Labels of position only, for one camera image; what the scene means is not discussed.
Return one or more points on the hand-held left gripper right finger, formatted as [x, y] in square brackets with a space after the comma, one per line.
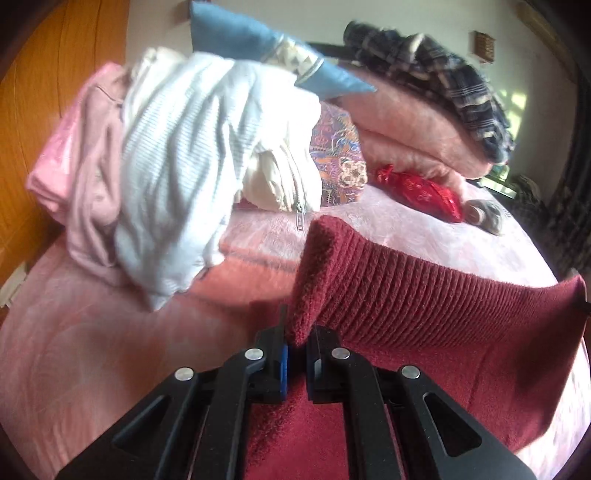
[318, 369]

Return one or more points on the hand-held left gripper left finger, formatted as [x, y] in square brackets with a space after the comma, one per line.
[282, 369]

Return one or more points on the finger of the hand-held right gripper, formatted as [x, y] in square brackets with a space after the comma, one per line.
[585, 308]

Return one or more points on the dark red knit sweater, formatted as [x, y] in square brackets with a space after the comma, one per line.
[415, 300]

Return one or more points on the dark patterned furniture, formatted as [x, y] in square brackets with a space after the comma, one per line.
[540, 217]

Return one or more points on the grey socks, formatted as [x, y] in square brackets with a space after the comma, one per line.
[485, 217]

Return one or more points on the cream zip jacket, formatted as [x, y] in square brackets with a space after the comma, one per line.
[286, 180]

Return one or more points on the pink bed sheet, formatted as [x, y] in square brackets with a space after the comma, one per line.
[92, 346]

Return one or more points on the patterned pillow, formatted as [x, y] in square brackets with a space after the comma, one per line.
[339, 161]

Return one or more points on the white ribbed garment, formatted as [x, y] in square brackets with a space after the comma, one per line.
[184, 161]

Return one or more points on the folded pink fleece blanket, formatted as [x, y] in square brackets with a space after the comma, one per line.
[406, 124]

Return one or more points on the pink garment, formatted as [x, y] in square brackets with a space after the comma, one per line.
[87, 184]

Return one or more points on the dark plaid garment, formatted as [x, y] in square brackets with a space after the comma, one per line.
[438, 78]

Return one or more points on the white plastic object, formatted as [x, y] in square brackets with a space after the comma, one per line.
[14, 284]

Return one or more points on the blue pillow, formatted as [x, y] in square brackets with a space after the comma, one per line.
[240, 32]

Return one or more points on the brown wall fixture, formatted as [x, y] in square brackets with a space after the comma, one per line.
[483, 46]

